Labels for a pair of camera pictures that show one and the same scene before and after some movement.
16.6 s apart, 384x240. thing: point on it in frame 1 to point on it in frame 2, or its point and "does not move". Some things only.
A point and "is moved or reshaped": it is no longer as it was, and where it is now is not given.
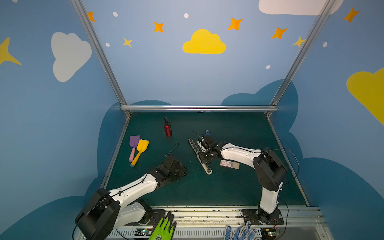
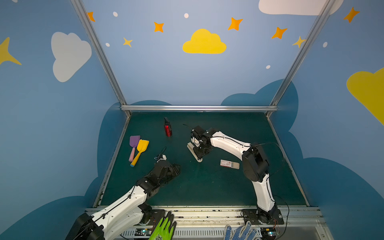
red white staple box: (234, 165) does not move
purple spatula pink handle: (133, 142) does not move
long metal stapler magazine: (205, 165) is moved or reshaped
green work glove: (165, 228) does not move
